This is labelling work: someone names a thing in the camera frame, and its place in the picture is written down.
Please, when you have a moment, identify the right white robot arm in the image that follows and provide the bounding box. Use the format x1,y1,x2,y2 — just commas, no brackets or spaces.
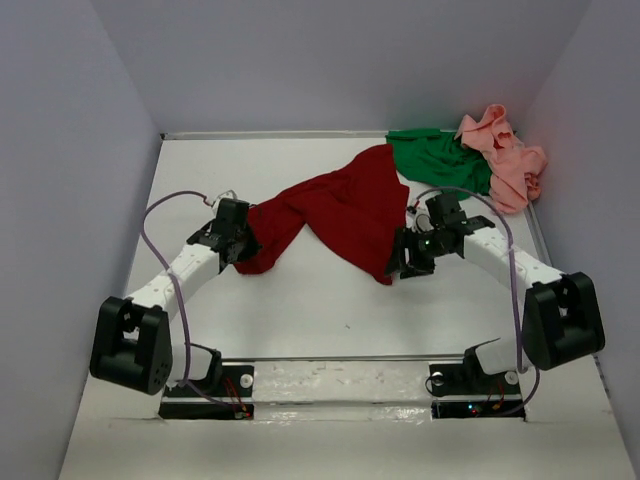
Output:
386,192,606,382

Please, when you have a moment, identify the red t-shirt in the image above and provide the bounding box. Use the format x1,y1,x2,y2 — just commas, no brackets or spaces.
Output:
235,144,409,285

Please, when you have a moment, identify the metal rail back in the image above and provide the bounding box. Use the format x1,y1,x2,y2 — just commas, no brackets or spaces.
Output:
160,130,387,141

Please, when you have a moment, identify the green t-shirt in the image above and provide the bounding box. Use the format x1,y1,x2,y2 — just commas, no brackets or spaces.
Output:
385,128,492,196

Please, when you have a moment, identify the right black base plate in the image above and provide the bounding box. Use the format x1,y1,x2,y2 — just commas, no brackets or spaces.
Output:
425,363,526,420

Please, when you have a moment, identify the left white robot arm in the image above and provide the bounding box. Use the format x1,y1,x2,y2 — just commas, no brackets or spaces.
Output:
89,197,260,395

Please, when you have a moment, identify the metal rail front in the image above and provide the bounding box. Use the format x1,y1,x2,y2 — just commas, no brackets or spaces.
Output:
223,354,464,363

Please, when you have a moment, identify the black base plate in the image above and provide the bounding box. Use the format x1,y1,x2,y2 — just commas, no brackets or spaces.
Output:
425,363,526,420
158,363,255,421

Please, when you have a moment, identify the pink t-shirt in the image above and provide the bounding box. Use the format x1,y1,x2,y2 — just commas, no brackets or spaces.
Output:
455,104,548,214

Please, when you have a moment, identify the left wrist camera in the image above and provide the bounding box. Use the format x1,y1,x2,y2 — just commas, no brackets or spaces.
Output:
207,189,237,209

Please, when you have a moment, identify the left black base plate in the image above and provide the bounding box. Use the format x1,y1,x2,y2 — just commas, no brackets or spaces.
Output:
158,363,255,421

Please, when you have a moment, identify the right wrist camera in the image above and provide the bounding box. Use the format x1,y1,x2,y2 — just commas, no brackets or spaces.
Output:
407,201,433,233

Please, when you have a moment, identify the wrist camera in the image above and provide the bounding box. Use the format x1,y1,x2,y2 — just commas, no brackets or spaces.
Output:
207,189,237,209
407,201,433,233

